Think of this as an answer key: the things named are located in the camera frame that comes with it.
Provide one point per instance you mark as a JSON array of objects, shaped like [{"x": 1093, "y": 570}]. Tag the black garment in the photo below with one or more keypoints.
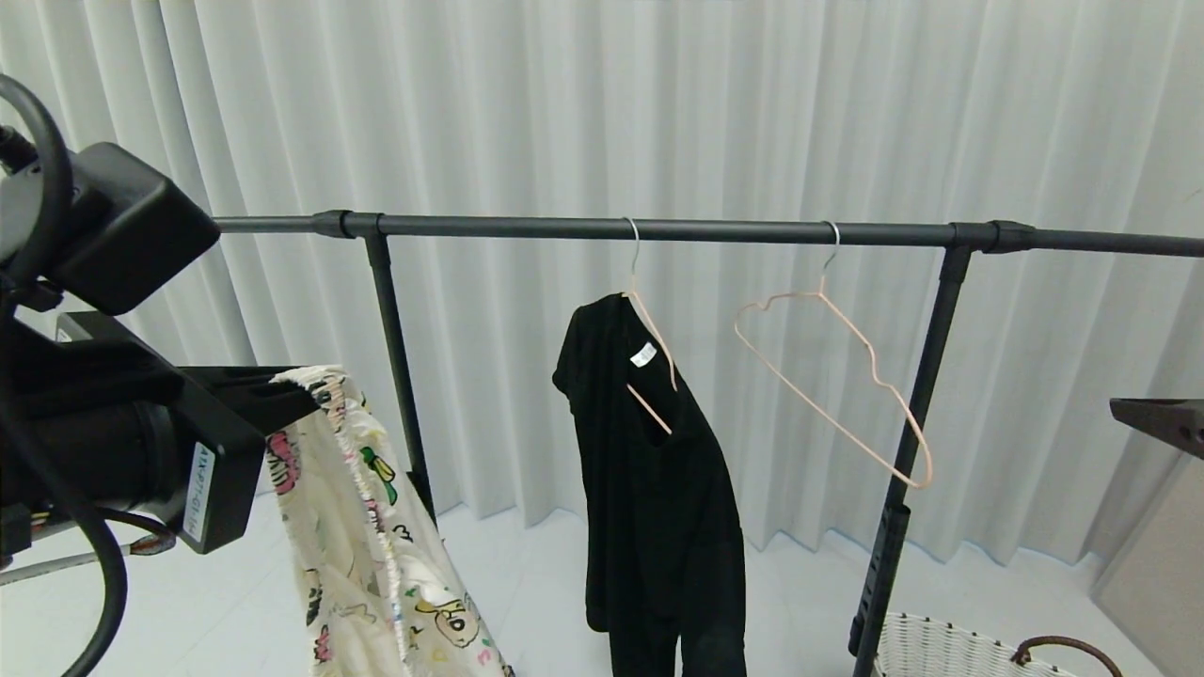
[{"x": 658, "y": 527}]

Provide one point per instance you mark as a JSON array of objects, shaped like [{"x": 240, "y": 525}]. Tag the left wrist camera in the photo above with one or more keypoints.
[{"x": 132, "y": 226}]

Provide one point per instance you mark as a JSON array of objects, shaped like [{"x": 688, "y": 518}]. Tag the white laundry basket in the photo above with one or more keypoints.
[{"x": 950, "y": 649}]

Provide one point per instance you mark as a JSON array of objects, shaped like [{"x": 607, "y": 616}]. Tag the cream printed garment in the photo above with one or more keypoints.
[{"x": 348, "y": 527}]

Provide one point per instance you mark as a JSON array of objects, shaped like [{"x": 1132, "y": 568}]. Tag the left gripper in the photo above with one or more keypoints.
[{"x": 216, "y": 451}]

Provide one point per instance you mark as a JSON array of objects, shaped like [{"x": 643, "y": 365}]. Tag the pink clothes hanger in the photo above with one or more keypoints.
[
  {"x": 847, "y": 376},
  {"x": 649, "y": 329}
]

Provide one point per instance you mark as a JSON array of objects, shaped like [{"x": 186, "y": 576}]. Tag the black clothes rack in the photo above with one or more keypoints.
[{"x": 734, "y": 230}]

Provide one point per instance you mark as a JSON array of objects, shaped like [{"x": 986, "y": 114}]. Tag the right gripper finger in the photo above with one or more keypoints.
[{"x": 1166, "y": 418}]

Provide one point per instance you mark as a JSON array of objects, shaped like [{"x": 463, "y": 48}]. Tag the white curtain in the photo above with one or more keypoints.
[{"x": 602, "y": 103}]

